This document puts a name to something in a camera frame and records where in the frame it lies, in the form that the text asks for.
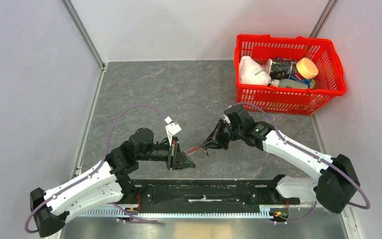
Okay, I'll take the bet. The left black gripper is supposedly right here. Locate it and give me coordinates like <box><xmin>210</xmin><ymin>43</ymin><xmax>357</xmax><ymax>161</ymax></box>
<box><xmin>137</xmin><ymin>136</ymin><xmax>195</xmax><ymax>170</ymax></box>

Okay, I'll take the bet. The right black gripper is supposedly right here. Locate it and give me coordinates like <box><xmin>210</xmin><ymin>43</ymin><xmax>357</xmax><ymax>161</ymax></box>
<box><xmin>200</xmin><ymin>118</ymin><xmax>244</xmax><ymax>150</ymax></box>

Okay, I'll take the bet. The red black keyring holder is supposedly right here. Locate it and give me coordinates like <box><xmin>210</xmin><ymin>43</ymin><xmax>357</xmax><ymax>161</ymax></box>
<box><xmin>186</xmin><ymin>146</ymin><xmax>209</xmax><ymax>156</ymax></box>

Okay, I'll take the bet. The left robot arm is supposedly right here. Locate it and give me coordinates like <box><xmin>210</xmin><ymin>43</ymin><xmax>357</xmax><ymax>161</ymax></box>
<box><xmin>25</xmin><ymin>127</ymin><xmax>195</xmax><ymax>238</ymax></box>

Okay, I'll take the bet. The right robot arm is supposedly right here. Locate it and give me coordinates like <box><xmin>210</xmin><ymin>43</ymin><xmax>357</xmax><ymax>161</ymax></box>
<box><xmin>200</xmin><ymin>104</ymin><xmax>361</xmax><ymax>214</ymax></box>

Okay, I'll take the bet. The white plastic bag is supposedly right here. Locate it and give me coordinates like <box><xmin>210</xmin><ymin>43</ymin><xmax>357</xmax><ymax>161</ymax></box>
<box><xmin>238</xmin><ymin>56</ymin><xmax>272</xmax><ymax>86</ymax></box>

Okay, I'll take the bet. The grey green bottle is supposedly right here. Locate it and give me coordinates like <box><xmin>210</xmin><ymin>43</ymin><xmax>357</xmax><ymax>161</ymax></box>
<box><xmin>272</xmin><ymin>79</ymin><xmax>309</xmax><ymax>90</ymax></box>

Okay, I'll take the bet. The dark can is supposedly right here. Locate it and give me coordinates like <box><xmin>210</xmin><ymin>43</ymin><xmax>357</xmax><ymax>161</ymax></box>
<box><xmin>266</xmin><ymin>58</ymin><xmax>297</xmax><ymax>80</ymax></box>

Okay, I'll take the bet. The jar with beige lid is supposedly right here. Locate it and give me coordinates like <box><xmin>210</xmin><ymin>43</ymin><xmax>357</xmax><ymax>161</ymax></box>
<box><xmin>289</xmin><ymin>57</ymin><xmax>318</xmax><ymax>82</ymax></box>

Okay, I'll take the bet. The red plastic basket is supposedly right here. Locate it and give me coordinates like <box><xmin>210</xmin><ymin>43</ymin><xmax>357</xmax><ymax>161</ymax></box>
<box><xmin>234</xmin><ymin>34</ymin><xmax>347</xmax><ymax>116</ymax></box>

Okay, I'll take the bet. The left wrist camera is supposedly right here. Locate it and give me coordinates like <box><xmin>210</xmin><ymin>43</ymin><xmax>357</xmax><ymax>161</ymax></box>
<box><xmin>165</xmin><ymin>122</ymin><xmax>182</xmax><ymax>144</ymax></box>

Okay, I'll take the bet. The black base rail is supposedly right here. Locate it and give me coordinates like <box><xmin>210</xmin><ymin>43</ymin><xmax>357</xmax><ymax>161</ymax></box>
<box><xmin>116</xmin><ymin>176</ymin><xmax>300</xmax><ymax>215</ymax></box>

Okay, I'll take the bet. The grey slotted cable duct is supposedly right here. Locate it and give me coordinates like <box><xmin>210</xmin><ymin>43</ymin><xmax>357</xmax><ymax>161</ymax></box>
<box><xmin>80</xmin><ymin>206</ymin><xmax>274</xmax><ymax>220</ymax></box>

